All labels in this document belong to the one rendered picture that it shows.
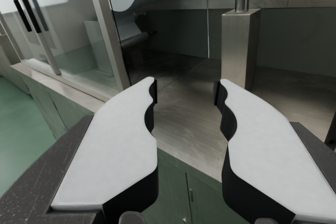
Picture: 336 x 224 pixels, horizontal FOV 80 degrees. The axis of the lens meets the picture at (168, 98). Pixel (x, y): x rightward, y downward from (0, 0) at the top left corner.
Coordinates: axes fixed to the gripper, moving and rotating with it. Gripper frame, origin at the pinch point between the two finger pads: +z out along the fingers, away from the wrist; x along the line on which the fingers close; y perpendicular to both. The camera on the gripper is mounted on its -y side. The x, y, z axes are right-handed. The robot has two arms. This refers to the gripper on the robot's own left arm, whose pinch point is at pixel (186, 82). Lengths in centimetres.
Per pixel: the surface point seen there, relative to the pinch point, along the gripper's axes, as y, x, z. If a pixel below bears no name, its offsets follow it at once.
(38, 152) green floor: 143, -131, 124
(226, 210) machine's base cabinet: 47, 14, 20
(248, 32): 9, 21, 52
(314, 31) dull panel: 11, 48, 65
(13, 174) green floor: 144, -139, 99
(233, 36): 11, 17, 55
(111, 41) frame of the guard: 11, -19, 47
